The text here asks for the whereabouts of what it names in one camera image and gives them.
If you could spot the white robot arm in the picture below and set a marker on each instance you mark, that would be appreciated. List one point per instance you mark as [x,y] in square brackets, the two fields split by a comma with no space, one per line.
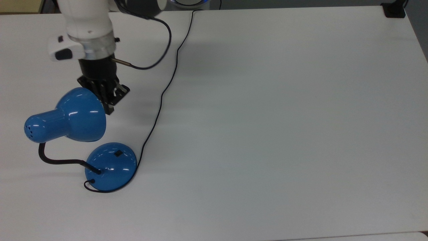
[87,20]

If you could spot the yellowish wooden board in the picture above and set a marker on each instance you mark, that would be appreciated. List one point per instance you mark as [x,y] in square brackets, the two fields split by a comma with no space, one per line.
[20,6]

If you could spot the black table clamp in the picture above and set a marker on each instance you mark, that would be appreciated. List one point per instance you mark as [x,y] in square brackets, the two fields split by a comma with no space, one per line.
[394,10]

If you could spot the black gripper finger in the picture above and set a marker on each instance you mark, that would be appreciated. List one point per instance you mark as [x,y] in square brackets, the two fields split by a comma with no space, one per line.
[122,90]
[108,107]

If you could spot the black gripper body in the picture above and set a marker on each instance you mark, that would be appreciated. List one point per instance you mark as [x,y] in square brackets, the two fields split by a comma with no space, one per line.
[97,70]

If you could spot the blue gooseneck desk lamp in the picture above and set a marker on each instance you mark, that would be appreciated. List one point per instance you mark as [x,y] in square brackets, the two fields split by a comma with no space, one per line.
[80,113]

